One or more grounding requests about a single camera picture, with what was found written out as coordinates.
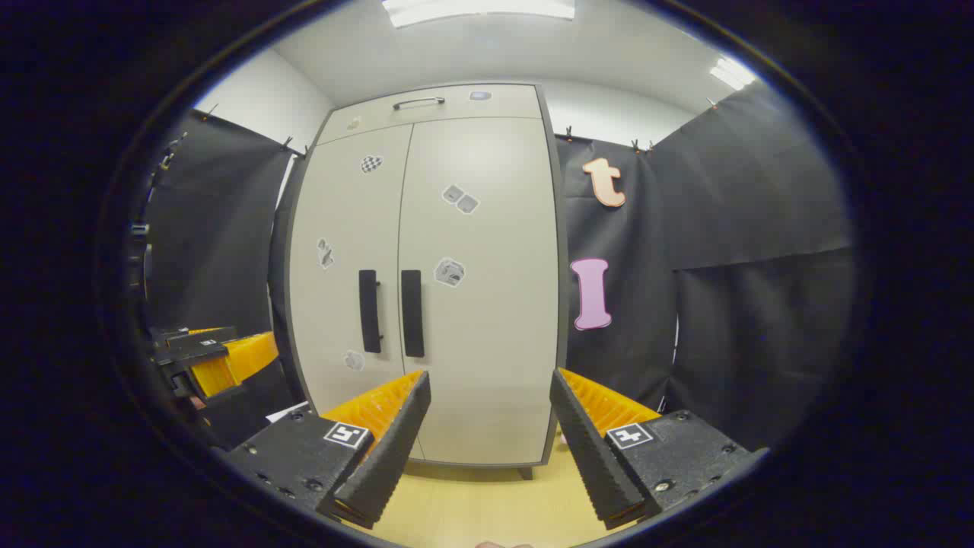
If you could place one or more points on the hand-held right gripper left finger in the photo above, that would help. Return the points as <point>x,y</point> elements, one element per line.
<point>388,457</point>

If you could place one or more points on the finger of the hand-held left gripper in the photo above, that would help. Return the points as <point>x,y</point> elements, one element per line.
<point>194,336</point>
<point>236,361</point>

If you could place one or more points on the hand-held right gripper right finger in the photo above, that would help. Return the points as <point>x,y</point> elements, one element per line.
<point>590,457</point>

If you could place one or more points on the beige cabinet door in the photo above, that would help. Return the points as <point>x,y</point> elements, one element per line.
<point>342,304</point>
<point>494,342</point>

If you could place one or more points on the beige double-door shoe cabinet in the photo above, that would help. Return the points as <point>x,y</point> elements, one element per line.
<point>552,228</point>

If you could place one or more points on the beige cabinet drawer front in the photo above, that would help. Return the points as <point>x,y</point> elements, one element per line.
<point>502,103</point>

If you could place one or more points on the white paper sheet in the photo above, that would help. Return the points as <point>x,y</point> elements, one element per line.
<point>285,413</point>

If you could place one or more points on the black backdrop cloth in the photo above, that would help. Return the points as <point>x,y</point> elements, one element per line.
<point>723,304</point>
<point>213,228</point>

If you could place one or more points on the small ceiling light panel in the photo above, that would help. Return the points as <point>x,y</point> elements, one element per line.
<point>732,73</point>

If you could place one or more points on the large ceiling light panel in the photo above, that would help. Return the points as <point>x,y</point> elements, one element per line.
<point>479,9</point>

